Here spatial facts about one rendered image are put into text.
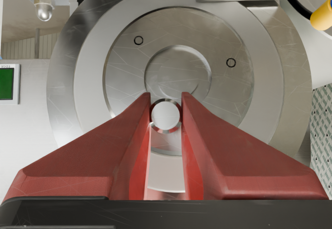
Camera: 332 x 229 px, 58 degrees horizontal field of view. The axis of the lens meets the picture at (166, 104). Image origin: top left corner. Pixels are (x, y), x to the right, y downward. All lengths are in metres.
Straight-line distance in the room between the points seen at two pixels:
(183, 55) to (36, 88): 0.42
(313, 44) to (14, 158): 0.48
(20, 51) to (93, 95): 4.14
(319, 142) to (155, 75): 0.30
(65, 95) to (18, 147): 0.39
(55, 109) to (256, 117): 0.11
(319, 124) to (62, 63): 0.32
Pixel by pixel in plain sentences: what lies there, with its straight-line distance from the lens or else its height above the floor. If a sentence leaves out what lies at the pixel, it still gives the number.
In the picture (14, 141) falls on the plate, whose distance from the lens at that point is 0.56.
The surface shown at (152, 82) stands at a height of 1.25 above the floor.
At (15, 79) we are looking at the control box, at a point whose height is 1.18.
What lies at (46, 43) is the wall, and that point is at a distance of 4.01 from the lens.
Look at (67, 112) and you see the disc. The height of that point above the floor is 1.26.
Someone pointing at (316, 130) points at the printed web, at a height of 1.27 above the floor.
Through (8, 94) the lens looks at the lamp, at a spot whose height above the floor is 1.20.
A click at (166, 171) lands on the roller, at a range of 0.16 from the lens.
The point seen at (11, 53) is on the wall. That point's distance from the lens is 4.44.
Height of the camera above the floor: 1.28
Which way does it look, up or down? 6 degrees down
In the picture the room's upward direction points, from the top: 179 degrees clockwise
